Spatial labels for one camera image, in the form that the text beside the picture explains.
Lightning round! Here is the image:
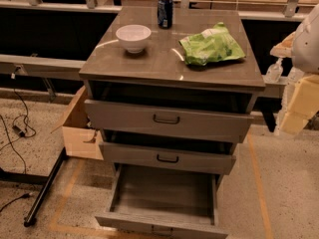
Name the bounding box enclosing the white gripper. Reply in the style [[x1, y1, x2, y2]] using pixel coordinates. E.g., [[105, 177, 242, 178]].
[[270, 32, 319, 135]]

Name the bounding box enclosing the green rice chip bag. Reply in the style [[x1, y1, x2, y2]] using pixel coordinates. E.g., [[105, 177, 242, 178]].
[[179, 22, 245, 66]]

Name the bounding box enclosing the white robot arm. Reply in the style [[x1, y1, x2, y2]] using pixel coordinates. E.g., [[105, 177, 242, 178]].
[[270, 4, 319, 135]]

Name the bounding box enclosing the grey drawer cabinet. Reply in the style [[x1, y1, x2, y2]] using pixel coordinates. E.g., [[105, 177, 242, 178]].
[[78, 5, 267, 191]]

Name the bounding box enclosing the grey middle drawer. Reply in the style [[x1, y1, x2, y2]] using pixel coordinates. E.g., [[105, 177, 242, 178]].
[[99, 142, 235, 175]]

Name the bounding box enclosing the grey open bottom drawer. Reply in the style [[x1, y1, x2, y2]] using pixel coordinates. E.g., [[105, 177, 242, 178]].
[[96, 164, 227, 239]]

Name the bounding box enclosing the grey top drawer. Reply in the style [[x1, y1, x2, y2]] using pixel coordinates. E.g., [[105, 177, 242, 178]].
[[85, 100, 252, 142]]

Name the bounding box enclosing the clear pump bottle left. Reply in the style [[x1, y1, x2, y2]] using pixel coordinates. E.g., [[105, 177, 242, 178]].
[[265, 58, 283, 83]]

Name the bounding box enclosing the dark blue soda can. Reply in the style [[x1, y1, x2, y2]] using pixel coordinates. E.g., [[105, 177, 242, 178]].
[[158, 0, 173, 29]]

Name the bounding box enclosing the white ceramic bowl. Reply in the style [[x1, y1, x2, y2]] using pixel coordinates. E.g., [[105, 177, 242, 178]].
[[116, 25, 152, 54]]

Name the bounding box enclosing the cardboard box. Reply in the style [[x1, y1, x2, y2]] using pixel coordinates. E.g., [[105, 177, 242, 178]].
[[53, 86, 103, 160]]

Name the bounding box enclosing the black metal stand base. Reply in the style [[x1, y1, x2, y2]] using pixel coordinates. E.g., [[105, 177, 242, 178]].
[[0, 148, 67, 227]]

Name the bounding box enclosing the grey metal shelf rail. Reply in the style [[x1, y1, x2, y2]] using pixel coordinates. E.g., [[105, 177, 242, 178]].
[[0, 54, 85, 81]]

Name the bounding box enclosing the black floor cable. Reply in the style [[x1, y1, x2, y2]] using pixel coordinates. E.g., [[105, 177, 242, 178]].
[[0, 65, 38, 175]]

